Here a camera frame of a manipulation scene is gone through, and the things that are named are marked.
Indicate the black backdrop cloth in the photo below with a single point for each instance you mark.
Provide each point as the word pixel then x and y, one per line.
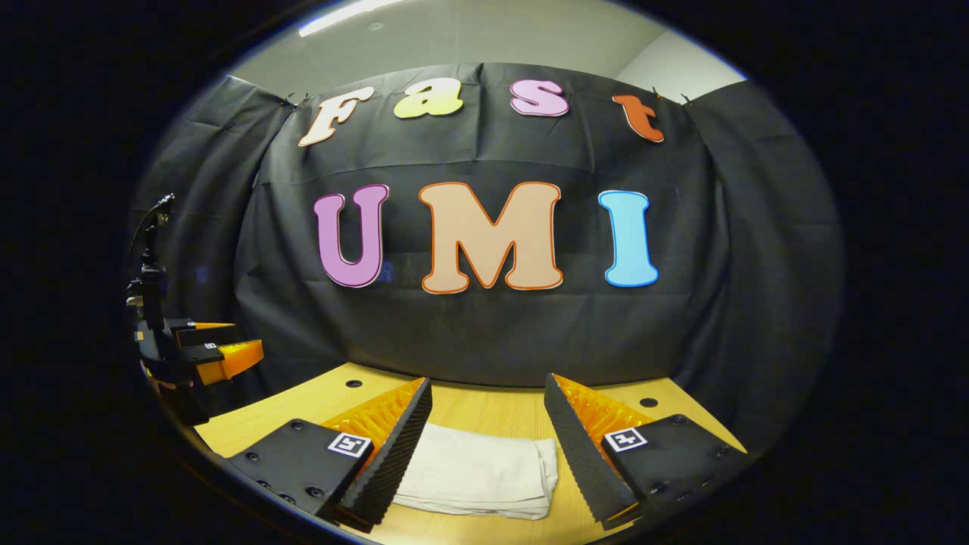
pixel 492 333

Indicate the white jeans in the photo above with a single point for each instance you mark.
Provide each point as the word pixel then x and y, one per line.
pixel 477 473

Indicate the ceiling light panel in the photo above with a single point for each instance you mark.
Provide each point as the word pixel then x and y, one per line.
pixel 348 17

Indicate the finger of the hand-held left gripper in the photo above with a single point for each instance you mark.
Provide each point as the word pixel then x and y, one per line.
pixel 198 327
pixel 227 357

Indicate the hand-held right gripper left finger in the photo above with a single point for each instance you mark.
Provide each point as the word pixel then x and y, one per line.
pixel 397 454

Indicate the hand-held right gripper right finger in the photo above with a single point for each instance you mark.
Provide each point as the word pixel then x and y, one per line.
pixel 579 462

